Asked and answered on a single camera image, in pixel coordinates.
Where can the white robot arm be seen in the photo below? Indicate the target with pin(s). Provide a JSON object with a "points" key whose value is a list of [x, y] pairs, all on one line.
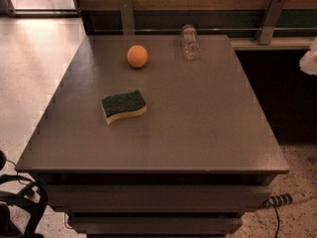
{"points": [[308, 62]]}

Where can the brown drawer cabinet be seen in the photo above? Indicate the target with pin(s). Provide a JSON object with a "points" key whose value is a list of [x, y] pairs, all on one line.
{"points": [[200, 157]]}

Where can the green and yellow sponge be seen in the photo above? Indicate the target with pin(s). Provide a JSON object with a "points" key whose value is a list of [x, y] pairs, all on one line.
{"points": [[123, 106]]}

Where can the orange ball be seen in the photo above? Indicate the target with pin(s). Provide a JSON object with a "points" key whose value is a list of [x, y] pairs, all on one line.
{"points": [[137, 56]]}

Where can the white power strip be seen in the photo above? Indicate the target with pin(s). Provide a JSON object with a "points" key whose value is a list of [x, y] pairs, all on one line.
{"points": [[284, 199]]}

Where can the left metal bracket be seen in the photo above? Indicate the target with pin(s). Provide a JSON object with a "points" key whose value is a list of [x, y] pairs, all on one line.
{"points": [[127, 16]]}

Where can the metal bracket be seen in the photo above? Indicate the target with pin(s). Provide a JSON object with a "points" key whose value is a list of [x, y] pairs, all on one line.
{"points": [[127, 16], [265, 33]]}

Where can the right metal bracket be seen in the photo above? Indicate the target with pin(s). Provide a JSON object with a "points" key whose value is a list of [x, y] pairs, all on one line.
{"points": [[265, 33]]}

